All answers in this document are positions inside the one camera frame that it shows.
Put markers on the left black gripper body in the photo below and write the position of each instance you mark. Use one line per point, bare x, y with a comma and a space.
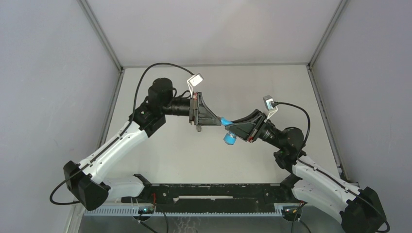
193, 117

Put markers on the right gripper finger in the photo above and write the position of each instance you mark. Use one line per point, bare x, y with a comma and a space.
241, 130
248, 117

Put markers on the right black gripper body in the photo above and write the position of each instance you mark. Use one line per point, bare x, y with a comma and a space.
263, 118

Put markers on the blue plastic water faucet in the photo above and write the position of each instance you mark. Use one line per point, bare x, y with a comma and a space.
229, 138

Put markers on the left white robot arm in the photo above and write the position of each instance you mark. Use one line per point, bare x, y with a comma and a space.
86, 179

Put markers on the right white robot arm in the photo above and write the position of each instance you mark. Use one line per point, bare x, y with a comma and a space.
357, 210

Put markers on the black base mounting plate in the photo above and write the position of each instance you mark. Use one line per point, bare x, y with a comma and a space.
230, 197

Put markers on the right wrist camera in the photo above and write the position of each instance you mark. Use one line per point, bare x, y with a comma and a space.
270, 105

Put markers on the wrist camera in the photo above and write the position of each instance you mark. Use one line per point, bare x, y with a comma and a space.
270, 105
193, 81

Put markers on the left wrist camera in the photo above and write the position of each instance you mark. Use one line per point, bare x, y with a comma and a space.
193, 81

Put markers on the white slotted cable duct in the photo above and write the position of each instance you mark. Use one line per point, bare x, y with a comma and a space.
137, 210

